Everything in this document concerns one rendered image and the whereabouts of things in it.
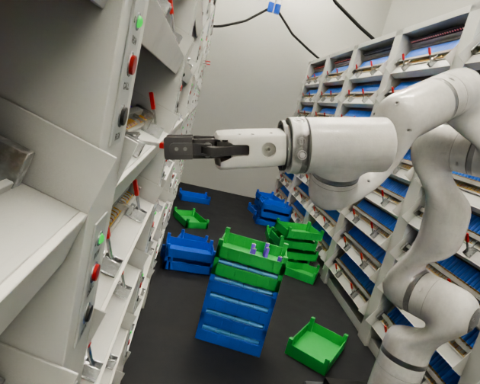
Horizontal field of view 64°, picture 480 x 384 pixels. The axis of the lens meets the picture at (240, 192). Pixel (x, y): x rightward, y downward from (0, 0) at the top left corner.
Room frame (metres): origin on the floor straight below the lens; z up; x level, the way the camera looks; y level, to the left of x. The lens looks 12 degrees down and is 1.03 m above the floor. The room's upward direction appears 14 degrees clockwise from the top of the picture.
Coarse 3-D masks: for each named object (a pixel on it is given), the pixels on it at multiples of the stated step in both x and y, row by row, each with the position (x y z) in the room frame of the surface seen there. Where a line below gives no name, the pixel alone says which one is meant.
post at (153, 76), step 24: (192, 0) 0.97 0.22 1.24; (192, 24) 1.01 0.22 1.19; (144, 48) 0.96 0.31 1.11; (144, 72) 0.96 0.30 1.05; (168, 72) 0.97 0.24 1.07; (144, 96) 0.96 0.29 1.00; (168, 96) 0.97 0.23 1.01; (144, 168) 0.97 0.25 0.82; (144, 240) 0.97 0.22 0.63; (144, 264) 1.06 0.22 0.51; (120, 360) 0.97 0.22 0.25
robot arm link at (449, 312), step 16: (416, 288) 0.92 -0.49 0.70; (432, 288) 0.90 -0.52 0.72; (448, 288) 0.89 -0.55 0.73; (416, 304) 0.90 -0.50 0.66; (432, 304) 0.88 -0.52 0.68; (448, 304) 0.86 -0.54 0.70; (464, 304) 0.85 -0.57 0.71; (432, 320) 0.87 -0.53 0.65; (448, 320) 0.85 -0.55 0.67; (464, 320) 0.84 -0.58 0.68; (384, 336) 0.97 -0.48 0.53; (400, 336) 0.91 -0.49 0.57; (416, 336) 0.88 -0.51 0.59; (432, 336) 0.86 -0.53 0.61; (448, 336) 0.84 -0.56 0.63; (384, 352) 0.93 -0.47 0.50; (400, 352) 0.89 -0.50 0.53; (416, 352) 0.88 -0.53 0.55; (432, 352) 0.89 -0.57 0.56; (416, 368) 0.88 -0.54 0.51
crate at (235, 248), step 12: (228, 228) 1.71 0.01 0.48; (228, 240) 1.73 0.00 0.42; (240, 240) 1.72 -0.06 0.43; (252, 240) 1.72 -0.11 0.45; (216, 252) 1.53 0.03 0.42; (228, 252) 1.53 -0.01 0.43; (240, 252) 1.53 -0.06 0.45; (276, 252) 1.71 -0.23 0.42; (252, 264) 1.52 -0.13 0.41; (264, 264) 1.52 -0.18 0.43; (276, 264) 1.51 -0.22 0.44
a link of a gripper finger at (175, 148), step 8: (168, 136) 0.54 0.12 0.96; (176, 136) 0.54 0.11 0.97; (184, 136) 0.54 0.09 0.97; (168, 144) 0.53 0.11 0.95; (176, 144) 0.53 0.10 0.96; (184, 144) 0.53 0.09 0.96; (192, 144) 0.53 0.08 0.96; (200, 144) 0.52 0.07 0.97; (208, 144) 0.52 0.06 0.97; (168, 152) 0.54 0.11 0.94; (176, 152) 0.53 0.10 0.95; (184, 152) 0.53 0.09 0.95; (192, 152) 0.53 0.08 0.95; (200, 152) 0.52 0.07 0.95
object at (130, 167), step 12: (132, 96) 0.95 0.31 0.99; (144, 108) 0.94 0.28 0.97; (156, 108) 0.96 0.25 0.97; (156, 120) 0.96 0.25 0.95; (168, 120) 0.97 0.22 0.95; (144, 132) 0.79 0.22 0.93; (168, 132) 0.97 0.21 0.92; (132, 144) 0.37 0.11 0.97; (132, 156) 0.53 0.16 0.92; (144, 156) 0.57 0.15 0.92; (120, 168) 0.37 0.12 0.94; (132, 168) 0.47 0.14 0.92; (120, 180) 0.40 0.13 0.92; (132, 180) 0.55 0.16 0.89; (120, 192) 0.46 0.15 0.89
